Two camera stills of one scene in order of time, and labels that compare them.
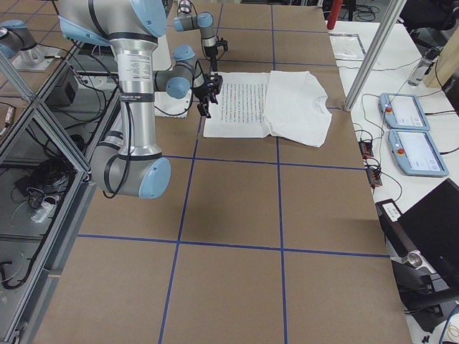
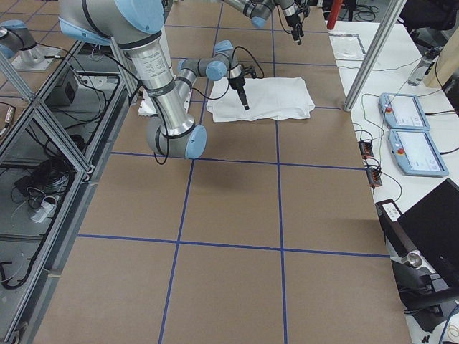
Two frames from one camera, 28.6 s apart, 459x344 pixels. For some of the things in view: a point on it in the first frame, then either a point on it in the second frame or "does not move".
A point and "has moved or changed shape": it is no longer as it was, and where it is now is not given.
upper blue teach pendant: (402, 111) does not move
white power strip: (45, 211) does not move
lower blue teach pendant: (417, 153) does not move
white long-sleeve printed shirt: (287, 104) has moved or changed shape
